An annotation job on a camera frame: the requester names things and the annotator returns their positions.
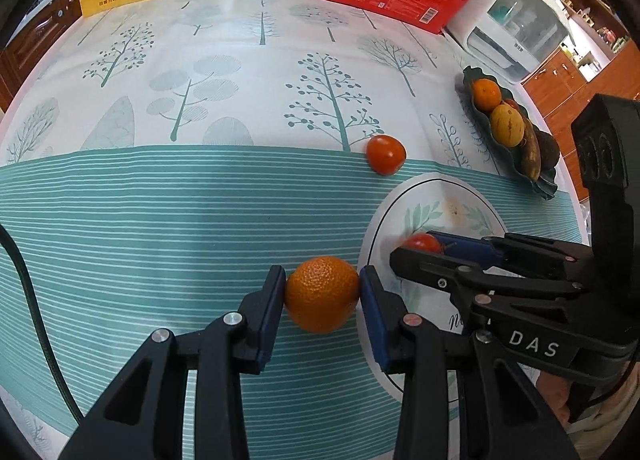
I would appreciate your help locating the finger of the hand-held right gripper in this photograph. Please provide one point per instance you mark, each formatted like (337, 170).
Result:
(425, 267)
(470, 252)

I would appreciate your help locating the wooden cabinet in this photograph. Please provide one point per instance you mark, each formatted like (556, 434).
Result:
(565, 85)
(35, 35)

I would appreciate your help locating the red tomato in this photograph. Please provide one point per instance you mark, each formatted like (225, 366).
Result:
(385, 155)
(422, 243)

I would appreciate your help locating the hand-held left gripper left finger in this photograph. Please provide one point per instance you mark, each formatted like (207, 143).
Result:
(274, 310)

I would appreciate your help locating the yellow striped melon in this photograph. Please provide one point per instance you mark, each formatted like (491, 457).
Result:
(507, 125)

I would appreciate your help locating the dark avocado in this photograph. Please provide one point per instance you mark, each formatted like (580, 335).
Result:
(548, 150)

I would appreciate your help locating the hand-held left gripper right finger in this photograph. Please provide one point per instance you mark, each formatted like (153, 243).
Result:
(372, 315)

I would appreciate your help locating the white countertop appliance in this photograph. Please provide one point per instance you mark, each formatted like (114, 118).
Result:
(515, 25)

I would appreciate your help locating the white round plate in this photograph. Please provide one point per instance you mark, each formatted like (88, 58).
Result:
(425, 205)

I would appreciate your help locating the smooth orange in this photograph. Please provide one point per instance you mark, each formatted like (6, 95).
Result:
(486, 95)

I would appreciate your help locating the large dimpled orange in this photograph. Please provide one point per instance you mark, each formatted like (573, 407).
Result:
(322, 295)

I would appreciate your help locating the tree print tablecloth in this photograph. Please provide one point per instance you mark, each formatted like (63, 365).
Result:
(175, 200)

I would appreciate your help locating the brown spotted banana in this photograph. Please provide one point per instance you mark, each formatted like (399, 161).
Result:
(531, 155)

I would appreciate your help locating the green leaf-shaped dish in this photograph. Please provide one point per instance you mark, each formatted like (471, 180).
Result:
(475, 140)

